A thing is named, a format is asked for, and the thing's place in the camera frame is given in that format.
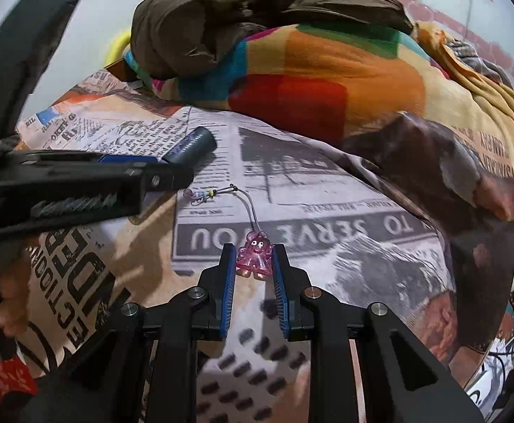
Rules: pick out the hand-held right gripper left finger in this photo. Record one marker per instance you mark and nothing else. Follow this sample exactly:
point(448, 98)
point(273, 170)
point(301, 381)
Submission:
point(228, 286)

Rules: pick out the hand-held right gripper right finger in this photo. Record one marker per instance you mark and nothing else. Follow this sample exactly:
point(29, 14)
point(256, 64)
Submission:
point(279, 291)

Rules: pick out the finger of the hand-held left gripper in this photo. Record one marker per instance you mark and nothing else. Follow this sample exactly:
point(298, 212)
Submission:
point(107, 159)
point(63, 198)

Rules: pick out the dark blue tube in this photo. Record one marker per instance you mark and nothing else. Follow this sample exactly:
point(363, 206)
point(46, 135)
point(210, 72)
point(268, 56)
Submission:
point(193, 143)

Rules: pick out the person's left hand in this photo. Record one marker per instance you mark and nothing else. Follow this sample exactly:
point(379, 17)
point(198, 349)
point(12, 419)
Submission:
point(12, 286)

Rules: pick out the newspaper print blanket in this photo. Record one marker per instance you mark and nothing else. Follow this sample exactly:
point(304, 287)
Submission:
point(327, 238)

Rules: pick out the yellow curved plastic object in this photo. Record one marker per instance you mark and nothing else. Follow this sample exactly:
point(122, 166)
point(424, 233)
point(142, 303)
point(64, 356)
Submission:
point(115, 46)

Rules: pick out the brown jacket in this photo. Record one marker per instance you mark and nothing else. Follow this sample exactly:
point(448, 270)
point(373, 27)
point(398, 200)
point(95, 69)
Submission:
point(186, 31)

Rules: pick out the red patterned bag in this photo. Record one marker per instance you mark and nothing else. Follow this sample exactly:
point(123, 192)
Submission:
point(5, 376)

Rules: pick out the colourful checked blanket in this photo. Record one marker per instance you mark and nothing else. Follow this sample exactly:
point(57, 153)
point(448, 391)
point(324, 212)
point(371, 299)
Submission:
point(318, 79)

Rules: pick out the tan blanket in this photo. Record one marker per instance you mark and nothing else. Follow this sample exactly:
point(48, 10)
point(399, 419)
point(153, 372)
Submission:
point(473, 110)

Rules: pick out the grey plaid cloth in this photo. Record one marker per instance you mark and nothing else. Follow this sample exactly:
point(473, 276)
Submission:
point(473, 57)

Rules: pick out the pink heart wall stickers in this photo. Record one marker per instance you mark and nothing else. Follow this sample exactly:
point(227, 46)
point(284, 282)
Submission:
point(415, 11)

